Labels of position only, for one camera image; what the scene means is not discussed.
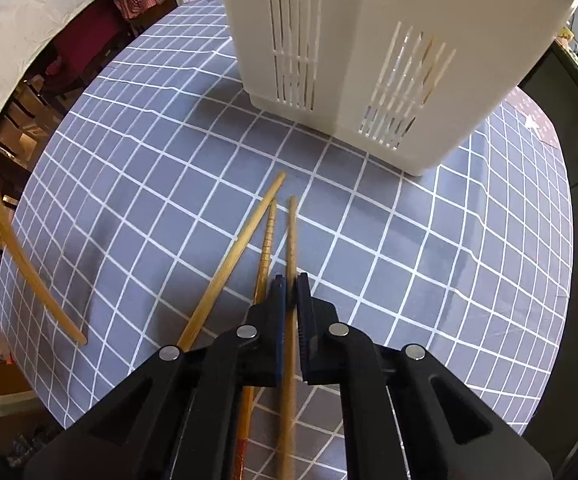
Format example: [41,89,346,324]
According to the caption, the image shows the dark base cabinets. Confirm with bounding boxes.
[518,42,578,193]

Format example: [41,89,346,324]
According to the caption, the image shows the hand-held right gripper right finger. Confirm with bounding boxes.
[295,273,553,480]

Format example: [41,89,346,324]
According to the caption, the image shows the blue checked tablecloth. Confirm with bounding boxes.
[0,0,576,480]

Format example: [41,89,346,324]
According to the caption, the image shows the plain wooden chopstick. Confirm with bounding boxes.
[0,34,88,347]
[175,170,288,350]
[274,195,300,480]

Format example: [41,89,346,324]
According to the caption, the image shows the white sheet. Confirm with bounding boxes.
[0,0,113,129]

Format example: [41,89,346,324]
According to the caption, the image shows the cream plastic utensil holder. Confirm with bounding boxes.
[213,0,578,177]

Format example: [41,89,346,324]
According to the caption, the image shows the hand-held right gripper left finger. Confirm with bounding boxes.
[24,274,288,480]

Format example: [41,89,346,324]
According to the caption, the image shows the red chair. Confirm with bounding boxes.
[18,0,136,128]

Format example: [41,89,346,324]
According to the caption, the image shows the wooden chopstick with red end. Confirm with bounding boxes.
[231,198,278,480]

